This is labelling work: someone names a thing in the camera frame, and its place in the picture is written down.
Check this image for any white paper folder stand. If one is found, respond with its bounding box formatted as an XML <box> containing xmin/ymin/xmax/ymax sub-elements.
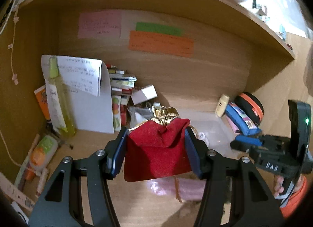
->
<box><xmin>56</xmin><ymin>56</ymin><xmax>114</xmax><ymax>134</ymax></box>

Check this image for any blue patterned pencil pouch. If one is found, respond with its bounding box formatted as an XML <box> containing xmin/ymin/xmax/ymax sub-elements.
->
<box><xmin>225</xmin><ymin>103</ymin><xmax>262</xmax><ymax>136</ymax></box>

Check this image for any orange sticky note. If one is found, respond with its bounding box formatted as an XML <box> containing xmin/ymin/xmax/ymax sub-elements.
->
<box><xmin>128</xmin><ymin>31</ymin><xmax>194</xmax><ymax>58</ymax></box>

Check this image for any small white cardboard box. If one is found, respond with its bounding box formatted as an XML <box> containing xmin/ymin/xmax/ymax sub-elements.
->
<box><xmin>131</xmin><ymin>85</ymin><xmax>157</xmax><ymax>105</ymax></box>

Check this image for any white drawstring pouch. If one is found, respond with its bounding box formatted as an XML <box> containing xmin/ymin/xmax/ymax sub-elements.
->
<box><xmin>130</xmin><ymin>107</ymin><xmax>153</xmax><ymax>128</ymax></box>

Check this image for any white charging cable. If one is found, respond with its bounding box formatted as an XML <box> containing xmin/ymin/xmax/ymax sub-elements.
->
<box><xmin>0</xmin><ymin>0</ymin><xmax>28</xmax><ymax>169</ymax></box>

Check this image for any black orange round case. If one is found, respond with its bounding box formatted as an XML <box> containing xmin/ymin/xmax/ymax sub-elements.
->
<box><xmin>234</xmin><ymin>92</ymin><xmax>264</xmax><ymax>126</ymax></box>

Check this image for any pink rope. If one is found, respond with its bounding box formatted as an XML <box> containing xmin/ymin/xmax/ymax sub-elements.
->
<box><xmin>148</xmin><ymin>177</ymin><xmax>208</xmax><ymax>203</ymax></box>

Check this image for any red velvet pouch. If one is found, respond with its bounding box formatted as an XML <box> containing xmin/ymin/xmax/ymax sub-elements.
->
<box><xmin>124</xmin><ymin>106</ymin><xmax>191</xmax><ymax>182</ymax></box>

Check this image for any fruit pattern card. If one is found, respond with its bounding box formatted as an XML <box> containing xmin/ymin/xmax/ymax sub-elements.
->
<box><xmin>112</xmin><ymin>95</ymin><xmax>121</xmax><ymax>131</ymax></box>

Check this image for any cream lotion bottle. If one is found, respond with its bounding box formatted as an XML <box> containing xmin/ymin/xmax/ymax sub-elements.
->
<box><xmin>215</xmin><ymin>94</ymin><xmax>230</xmax><ymax>118</ymax></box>

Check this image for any pink macaron case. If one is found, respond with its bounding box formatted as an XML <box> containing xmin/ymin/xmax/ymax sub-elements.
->
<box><xmin>197</xmin><ymin>132</ymin><xmax>210</xmax><ymax>147</ymax></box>

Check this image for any pink flat pouch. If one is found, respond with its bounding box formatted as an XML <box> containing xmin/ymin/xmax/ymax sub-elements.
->
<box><xmin>226</xmin><ymin>117</ymin><xmax>241</xmax><ymax>134</ymax></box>

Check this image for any orange booklet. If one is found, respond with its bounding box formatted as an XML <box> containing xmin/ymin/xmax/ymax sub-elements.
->
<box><xmin>34</xmin><ymin>85</ymin><xmax>50</xmax><ymax>121</ymax></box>

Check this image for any white paper box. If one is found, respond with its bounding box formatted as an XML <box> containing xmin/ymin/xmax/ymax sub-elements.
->
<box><xmin>0</xmin><ymin>173</ymin><xmax>35</xmax><ymax>212</ymax></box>

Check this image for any pink sticky note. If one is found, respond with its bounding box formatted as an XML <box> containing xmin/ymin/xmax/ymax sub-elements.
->
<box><xmin>77</xmin><ymin>10</ymin><xmax>121</xmax><ymax>39</ymax></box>

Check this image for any orange green lotion tube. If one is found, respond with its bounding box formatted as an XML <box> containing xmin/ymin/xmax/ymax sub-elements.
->
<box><xmin>25</xmin><ymin>134</ymin><xmax>58</xmax><ymax>181</ymax></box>

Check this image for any person's right hand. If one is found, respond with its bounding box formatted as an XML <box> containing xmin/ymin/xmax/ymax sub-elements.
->
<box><xmin>273</xmin><ymin>175</ymin><xmax>284</xmax><ymax>197</ymax></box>

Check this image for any orange sleeve forearm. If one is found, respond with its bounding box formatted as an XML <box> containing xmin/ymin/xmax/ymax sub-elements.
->
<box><xmin>281</xmin><ymin>176</ymin><xmax>308</xmax><ymax>219</ymax></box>

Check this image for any yellow-green spray bottle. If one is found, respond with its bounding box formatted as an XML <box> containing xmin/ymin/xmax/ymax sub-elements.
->
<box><xmin>46</xmin><ymin>56</ymin><xmax>76</xmax><ymax>138</ymax></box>

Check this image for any clear plastic storage bin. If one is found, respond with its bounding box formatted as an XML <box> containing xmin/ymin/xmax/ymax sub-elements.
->
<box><xmin>127</xmin><ymin>105</ymin><xmax>239</xmax><ymax>159</ymax></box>

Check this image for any stack of books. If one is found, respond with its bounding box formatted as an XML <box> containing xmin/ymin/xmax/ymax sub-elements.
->
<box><xmin>106</xmin><ymin>64</ymin><xmax>137</xmax><ymax>128</ymax></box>

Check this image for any lip balm stick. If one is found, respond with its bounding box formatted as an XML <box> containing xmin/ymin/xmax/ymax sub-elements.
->
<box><xmin>36</xmin><ymin>168</ymin><xmax>49</xmax><ymax>198</ymax></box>

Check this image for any green sticky note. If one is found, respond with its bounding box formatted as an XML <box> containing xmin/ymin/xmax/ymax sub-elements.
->
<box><xmin>136</xmin><ymin>22</ymin><xmax>183</xmax><ymax>37</ymax></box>

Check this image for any white round charger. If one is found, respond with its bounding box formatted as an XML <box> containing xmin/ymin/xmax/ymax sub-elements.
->
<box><xmin>11</xmin><ymin>201</ymin><xmax>29</xmax><ymax>224</ymax></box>

